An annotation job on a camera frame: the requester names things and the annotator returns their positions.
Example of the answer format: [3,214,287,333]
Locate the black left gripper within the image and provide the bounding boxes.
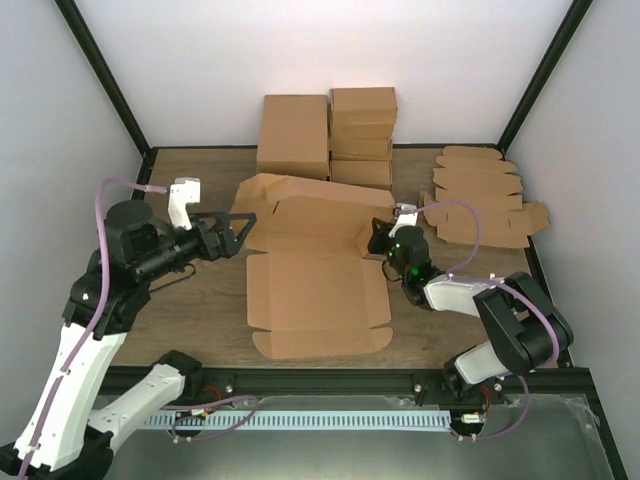
[137,211,258,283]

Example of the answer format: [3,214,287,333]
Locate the large cardboard box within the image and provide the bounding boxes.
[232,173,395,360]

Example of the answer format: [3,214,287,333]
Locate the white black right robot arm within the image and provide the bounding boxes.
[367,218,574,403]

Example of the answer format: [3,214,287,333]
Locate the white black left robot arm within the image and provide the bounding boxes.
[1,200,257,479]

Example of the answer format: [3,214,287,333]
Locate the front right folded cardboard box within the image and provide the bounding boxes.
[330,160,392,190]

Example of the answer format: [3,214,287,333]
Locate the stacked cardboard box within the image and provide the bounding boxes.
[256,95,329,181]
[330,87,398,124]
[329,123,394,139]
[329,137,392,161]

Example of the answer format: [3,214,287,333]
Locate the top left stacked cardboard box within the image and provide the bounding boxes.
[256,95,329,181]

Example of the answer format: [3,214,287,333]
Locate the top right stacked cardboard box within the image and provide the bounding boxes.
[330,87,398,124]

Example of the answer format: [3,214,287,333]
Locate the pile of flat cardboard blanks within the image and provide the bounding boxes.
[433,146,523,196]

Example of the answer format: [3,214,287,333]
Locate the clear plastic sheet cover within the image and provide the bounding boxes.
[101,395,612,479]

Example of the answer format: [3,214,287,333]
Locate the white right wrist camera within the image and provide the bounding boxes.
[388,202,419,238]

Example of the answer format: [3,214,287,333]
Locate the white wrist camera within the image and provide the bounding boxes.
[388,202,419,238]
[168,177,201,230]

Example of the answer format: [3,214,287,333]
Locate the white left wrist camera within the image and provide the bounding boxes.
[168,177,201,230]

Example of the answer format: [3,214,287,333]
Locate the black aluminium front rail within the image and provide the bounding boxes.
[202,368,595,396]

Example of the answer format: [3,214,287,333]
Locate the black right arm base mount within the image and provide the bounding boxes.
[411,369,506,409]

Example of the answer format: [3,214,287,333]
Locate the purple base loop cable left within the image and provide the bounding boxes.
[170,394,261,444]

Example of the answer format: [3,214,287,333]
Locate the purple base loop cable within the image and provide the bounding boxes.
[455,374,532,443]
[170,394,261,444]

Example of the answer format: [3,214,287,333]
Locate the black left frame post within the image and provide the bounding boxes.
[54,0,151,158]

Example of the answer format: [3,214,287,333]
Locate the black frame post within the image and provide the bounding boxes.
[54,0,151,158]
[497,0,593,153]

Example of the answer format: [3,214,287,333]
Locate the light blue slotted cable duct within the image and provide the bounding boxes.
[141,410,451,433]

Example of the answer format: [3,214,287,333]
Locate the purple base loop cable right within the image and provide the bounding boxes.
[455,374,532,443]

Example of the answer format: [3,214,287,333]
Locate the black right frame post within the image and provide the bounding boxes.
[497,0,593,153]

